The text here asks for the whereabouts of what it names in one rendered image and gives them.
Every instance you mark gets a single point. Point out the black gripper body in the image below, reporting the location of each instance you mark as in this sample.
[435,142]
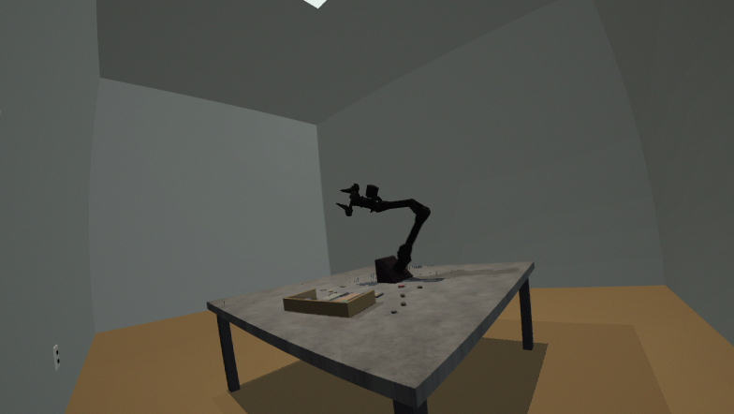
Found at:
[349,209]

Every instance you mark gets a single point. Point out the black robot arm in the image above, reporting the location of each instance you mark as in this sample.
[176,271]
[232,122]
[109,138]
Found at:
[422,213]

